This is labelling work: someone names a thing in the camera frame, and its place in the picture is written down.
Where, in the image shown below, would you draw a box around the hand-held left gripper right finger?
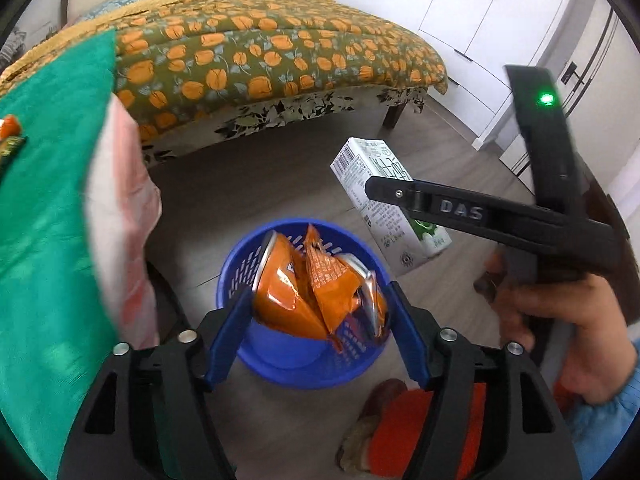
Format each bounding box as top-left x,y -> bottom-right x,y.
385,280 -> 583,480

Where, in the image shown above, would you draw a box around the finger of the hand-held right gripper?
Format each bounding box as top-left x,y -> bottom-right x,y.
364,175 -> 541,256

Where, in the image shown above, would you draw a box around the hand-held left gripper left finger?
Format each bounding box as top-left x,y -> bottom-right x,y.
57,287 -> 261,480

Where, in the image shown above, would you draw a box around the blue plastic basket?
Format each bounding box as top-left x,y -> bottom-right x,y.
216,217 -> 396,391

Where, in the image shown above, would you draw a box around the orange snack wrapper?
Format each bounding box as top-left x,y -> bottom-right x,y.
304,224 -> 372,353

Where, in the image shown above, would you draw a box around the white milk carton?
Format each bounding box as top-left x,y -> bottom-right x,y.
330,136 -> 453,277

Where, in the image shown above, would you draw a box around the person's right forearm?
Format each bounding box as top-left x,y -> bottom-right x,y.
565,340 -> 640,480

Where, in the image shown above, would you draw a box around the person's right hand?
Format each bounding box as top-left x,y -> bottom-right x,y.
472,252 -> 632,407

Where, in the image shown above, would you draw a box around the orange plush slipper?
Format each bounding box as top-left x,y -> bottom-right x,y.
337,379 -> 488,477

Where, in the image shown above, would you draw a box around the dark wooden bed leg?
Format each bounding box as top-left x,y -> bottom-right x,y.
382,102 -> 407,129

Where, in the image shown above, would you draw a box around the pink white cloth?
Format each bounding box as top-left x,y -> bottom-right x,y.
82,95 -> 163,351

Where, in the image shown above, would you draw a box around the white wardrobe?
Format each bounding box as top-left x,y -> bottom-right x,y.
320,0 -> 583,153

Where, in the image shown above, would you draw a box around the leaf print bed skirt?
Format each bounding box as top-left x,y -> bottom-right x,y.
140,85 -> 428,166

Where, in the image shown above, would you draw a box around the green tablecloth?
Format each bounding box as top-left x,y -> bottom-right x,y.
0,27 -> 166,480

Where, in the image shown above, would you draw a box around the bed with orange floral cover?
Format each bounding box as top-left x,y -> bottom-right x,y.
0,0 -> 448,143

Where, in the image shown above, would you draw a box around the dark green snack packet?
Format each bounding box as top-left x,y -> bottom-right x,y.
0,136 -> 29,172

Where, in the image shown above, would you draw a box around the white door with black handle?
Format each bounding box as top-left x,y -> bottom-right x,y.
500,7 -> 633,196

